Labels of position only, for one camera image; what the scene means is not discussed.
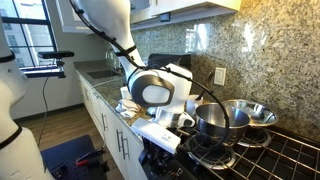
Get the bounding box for large coil burner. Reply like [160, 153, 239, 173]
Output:
[185, 133, 238, 171]

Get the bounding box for red handled tool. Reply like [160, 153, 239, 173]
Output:
[75, 149, 104, 167]

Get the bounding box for black air fryer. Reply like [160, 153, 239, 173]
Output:
[147, 53, 192, 73]

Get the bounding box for dark long utensil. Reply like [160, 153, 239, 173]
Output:
[195, 71, 215, 102]

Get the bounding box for black stove knob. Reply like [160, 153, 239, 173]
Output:
[153, 162, 167, 176]

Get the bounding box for shallow steel bowl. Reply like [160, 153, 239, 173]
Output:
[221, 99, 280, 128]

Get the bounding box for black stove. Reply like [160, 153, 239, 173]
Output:
[138, 119, 320, 180]

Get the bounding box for dark blue robot platform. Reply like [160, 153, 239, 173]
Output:
[40, 134, 111, 180]

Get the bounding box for chrome faucet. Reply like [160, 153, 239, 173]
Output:
[105, 48, 124, 73]

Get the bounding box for white paper cup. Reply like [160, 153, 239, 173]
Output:
[120, 86, 132, 100]

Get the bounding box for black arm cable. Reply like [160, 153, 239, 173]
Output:
[68, 0, 232, 158]

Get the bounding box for white wall outlet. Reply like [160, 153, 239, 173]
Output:
[213, 67, 227, 87]

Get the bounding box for black under-cabinet box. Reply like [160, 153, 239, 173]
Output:
[159, 12, 172, 23]

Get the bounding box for white lower cabinets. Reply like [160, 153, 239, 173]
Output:
[77, 71, 149, 180]

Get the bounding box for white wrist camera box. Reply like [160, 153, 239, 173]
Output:
[130, 118, 181, 155]

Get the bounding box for black camera cable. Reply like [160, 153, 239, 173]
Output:
[37, 76, 50, 148]

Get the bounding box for white and brown cloth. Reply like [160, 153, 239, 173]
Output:
[115, 98, 141, 119]

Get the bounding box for black camera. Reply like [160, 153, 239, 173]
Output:
[37, 50, 75, 60]

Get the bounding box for dark framed window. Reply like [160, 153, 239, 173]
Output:
[1, 0, 59, 73]

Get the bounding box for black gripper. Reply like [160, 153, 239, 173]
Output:
[138, 136, 178, 177]

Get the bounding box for white power cable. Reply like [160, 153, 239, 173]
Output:
[89, 73, 128, 91]

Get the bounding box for metal stove grate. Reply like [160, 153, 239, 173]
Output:
[174, 124, 320, 180]

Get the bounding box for white upper cabinet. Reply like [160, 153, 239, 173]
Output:
[54, 0, 243, 36]

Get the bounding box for small coil burner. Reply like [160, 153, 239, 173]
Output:
[238, 128, 273, 149]

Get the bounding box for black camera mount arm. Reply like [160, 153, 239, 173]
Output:
[19, 59, 68, 79]

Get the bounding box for blue and white cloth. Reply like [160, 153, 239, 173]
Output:
[146, 106, 158, 120]

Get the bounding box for deep steel pot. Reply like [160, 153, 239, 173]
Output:
[195, 103, 252, 148]

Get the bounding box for steel sink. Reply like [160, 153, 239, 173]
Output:
[87, 68, 122, 80]

